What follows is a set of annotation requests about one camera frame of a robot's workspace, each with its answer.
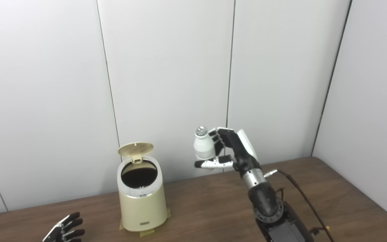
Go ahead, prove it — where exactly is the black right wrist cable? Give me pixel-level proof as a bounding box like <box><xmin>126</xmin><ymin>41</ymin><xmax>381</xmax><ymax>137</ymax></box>
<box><xmin>264</xmin><ymin>169</ymin><xmax>336</xmax><ymax>242</ymax></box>

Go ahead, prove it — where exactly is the small white plastic bottle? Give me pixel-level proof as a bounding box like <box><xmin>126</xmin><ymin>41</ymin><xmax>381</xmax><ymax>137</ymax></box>
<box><xmin>193</xmin><ymin>126</ymin><xmax>216</xmax><ymax>171</ymax></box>

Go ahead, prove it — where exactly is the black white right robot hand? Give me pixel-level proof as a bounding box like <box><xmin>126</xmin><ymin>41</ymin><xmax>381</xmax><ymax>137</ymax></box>
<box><xmin>194</xmin><ymin>127</ymin><xmax>262</xmax><ymax>178</ymax></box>

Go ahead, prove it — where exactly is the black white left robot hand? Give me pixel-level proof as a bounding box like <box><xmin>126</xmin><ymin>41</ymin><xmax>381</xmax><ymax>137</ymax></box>
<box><xmin>42</xmin><ymin>212</ymin><xmax>86</xmax><ymax>242</ymax></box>

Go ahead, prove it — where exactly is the cream-colored round bin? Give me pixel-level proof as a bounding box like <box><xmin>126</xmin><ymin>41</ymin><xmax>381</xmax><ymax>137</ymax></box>
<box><xmin>117</xmin><ymin>155</ymin><xmax>168</xmax><ymax>232</ymax></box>

